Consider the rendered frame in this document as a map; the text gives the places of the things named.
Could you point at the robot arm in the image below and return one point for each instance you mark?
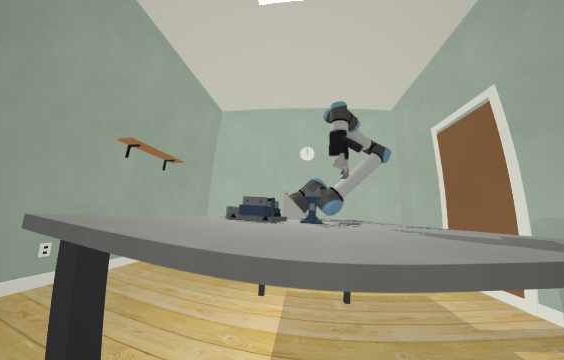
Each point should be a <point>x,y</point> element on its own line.
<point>342,119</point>

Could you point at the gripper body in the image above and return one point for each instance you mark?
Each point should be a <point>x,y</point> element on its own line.
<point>336,145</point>

